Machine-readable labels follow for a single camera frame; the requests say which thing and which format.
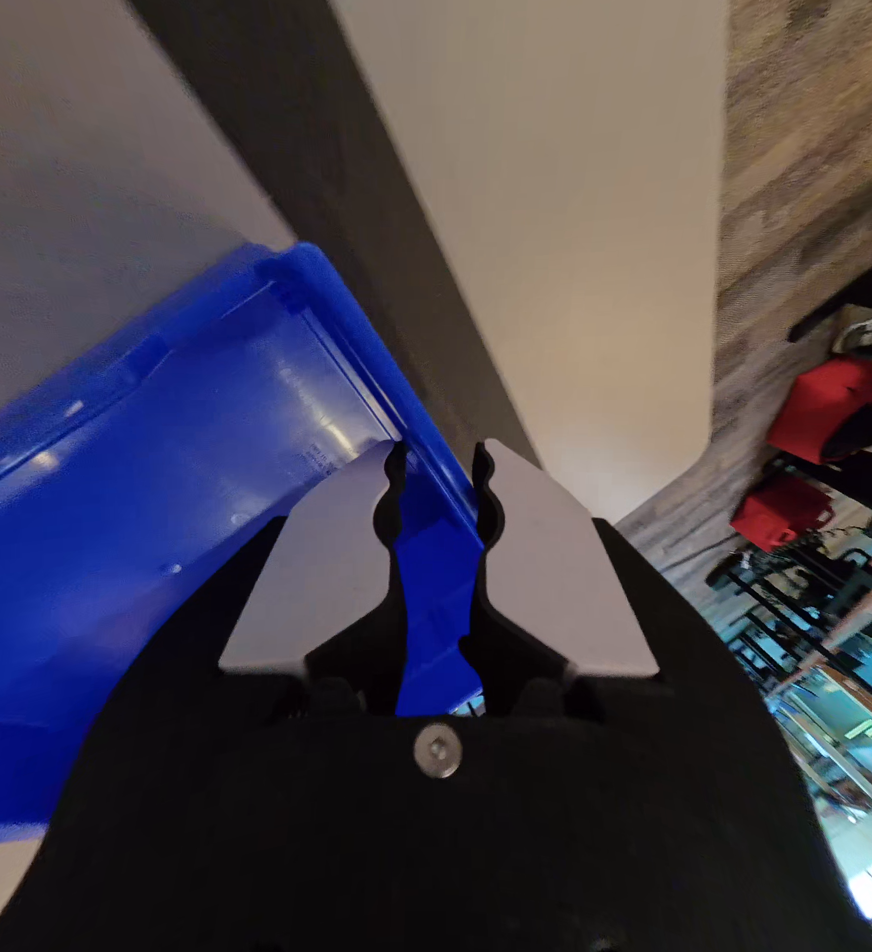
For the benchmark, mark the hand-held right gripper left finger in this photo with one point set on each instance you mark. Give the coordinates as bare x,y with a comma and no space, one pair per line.
310,588

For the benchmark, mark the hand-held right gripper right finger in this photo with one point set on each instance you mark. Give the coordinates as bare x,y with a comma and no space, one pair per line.
563,580

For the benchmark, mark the blue plastic bin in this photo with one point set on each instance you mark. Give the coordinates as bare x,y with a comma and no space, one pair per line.
139,565

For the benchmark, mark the glass display case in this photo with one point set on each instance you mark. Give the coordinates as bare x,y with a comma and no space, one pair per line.
853,774

